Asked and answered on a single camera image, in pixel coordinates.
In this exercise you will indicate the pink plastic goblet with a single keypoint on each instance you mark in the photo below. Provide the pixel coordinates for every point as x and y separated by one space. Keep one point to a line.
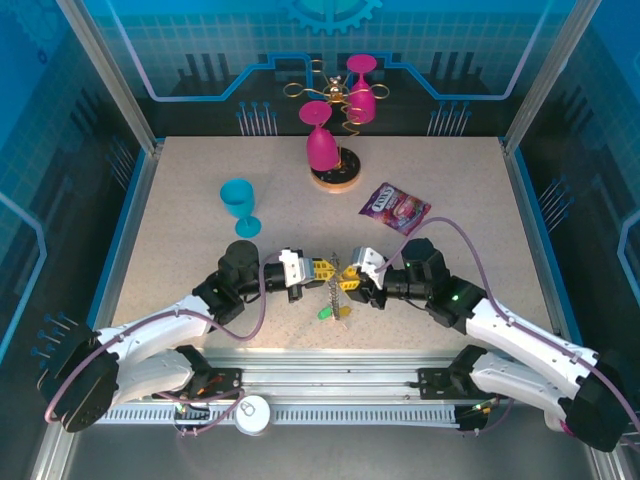
362 102
321 147

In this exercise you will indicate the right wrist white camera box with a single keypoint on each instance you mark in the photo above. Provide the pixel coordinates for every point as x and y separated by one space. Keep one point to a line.
367 260

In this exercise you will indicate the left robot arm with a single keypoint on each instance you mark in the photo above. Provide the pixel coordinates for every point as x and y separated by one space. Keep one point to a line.
150 325

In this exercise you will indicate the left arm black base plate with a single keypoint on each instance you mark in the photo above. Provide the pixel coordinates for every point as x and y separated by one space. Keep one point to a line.
225 380

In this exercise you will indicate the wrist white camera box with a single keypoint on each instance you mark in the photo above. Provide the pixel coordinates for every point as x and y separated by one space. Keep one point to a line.
367 260
295 267

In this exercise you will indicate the green key tag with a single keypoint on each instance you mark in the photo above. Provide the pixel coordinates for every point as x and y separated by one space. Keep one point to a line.
324 314

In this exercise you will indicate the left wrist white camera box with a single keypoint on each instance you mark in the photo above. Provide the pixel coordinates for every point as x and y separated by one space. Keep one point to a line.
295 267

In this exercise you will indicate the blue plastic goblet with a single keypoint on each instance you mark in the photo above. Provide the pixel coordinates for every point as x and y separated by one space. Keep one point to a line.
237 197

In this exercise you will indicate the white round cap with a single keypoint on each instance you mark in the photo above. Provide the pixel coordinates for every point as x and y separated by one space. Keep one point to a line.
252 414

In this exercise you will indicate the purple candy bag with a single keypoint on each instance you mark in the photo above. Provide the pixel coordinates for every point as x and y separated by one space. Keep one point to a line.
390 202

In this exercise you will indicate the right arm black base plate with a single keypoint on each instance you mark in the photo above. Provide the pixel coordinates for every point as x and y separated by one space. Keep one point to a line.
435 384

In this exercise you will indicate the yellow key tag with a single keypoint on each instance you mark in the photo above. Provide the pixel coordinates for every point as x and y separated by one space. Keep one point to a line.
345 312

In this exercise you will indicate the aluminium frame post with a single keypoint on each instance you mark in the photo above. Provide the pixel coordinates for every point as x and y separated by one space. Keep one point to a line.
542 75
107 75

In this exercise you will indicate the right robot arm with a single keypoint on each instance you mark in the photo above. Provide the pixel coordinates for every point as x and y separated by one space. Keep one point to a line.
525 335

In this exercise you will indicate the aluminium extrusion rail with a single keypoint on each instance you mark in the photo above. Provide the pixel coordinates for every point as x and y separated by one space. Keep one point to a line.
325 370

